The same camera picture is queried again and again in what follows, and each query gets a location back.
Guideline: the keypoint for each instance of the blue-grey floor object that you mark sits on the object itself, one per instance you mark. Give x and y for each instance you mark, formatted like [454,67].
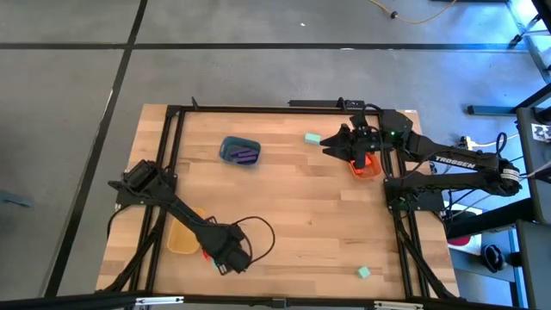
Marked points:
[13,199]

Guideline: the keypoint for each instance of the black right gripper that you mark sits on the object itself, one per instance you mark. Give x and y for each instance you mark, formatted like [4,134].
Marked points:
[366,138]

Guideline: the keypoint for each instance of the silver frame bracket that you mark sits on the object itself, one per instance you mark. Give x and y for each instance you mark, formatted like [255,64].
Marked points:
[398,305]
[159,300]

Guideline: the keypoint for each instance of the grey desk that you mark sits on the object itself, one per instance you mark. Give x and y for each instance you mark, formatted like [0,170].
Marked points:
[538,267]
[540,198]

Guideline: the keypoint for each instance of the yellow plastic bin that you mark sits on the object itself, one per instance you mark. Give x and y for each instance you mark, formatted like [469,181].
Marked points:
[181,241]

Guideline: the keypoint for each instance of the white plug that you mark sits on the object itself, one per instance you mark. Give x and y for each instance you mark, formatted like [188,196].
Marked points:
[468,142]

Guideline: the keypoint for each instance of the blue plastic bin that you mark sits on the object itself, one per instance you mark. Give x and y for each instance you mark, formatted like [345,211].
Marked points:
[254,146]

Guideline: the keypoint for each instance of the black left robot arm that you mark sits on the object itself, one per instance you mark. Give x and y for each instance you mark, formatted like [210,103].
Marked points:
[185,211]

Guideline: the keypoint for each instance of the red round object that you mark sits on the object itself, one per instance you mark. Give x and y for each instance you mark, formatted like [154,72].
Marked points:
[460,241]

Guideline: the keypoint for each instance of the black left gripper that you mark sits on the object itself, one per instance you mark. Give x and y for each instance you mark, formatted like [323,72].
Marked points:
[234,260]

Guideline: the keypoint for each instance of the orange plastic bin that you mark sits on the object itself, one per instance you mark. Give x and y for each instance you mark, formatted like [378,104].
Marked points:
[374,172]

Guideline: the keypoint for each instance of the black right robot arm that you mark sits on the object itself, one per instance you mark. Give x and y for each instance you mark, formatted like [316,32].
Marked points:
[456,161]

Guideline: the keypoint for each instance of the long teal building block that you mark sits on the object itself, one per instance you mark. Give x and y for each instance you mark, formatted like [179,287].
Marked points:
[313,138]

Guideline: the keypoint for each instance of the black-and-white marker tag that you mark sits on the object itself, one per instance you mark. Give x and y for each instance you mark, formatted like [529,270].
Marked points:
[541,132]

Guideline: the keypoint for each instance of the small teal building block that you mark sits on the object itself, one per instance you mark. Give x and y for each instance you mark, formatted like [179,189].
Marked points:
[364,272]
[214,265]

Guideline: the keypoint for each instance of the blue-grey metal bar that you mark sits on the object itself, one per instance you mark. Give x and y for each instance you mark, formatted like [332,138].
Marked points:
[490,110]

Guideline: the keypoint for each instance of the black aluminium table frame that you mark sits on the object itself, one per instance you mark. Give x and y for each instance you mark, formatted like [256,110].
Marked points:
[280,110]

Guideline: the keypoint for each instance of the black power strip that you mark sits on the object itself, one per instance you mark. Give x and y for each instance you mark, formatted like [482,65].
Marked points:
[318,103]

